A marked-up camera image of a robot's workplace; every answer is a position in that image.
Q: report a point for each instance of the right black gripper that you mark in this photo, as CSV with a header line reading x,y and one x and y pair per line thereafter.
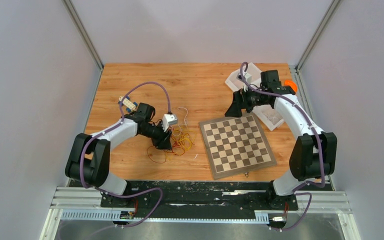
x,y
239,101

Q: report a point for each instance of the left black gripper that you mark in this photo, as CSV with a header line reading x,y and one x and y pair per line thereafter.
x,y
163,142

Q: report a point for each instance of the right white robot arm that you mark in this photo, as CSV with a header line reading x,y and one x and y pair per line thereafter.
x,y
314,154

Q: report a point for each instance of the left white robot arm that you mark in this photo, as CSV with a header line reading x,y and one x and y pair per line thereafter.
x,y
89,158

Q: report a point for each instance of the wooden chessboard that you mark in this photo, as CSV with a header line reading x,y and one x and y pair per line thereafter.
x,y
236,145

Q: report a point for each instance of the white three-compartment tray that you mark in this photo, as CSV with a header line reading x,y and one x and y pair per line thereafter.
x,y
265,113

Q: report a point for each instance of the white blue toy car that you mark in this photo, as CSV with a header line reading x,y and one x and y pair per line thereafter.
x,y
129,105

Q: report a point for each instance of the orange curved plastic piece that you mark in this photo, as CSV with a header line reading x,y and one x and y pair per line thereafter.
x,y
291,84

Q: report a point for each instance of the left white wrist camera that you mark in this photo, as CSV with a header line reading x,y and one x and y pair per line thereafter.
x,y
168,119

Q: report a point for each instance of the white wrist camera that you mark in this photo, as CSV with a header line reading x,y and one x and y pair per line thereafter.
x,y
246,79
168,119

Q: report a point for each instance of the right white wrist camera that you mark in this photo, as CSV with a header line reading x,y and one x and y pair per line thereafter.
x,y
246,79

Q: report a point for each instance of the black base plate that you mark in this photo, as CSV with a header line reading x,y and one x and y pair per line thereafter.
x,y
200,199

